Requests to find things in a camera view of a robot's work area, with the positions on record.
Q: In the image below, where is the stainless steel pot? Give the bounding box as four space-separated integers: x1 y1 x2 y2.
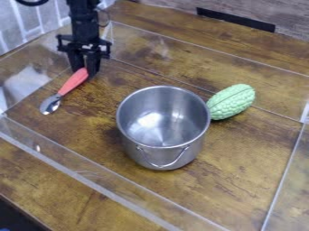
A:
116 86 211 171

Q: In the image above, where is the green bitter melon toy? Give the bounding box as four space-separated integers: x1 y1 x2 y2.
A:
205 84 253 120

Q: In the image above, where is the orange handled metal spoon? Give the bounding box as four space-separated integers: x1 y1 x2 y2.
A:
39 68 88 115

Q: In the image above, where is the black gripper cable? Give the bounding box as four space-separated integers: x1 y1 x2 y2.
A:
94 7 112 29

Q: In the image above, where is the clear acrylic enclosure wall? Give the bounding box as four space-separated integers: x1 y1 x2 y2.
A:
0 23 309 231

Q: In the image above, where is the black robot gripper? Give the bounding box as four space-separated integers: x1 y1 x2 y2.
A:
56 0 110 78

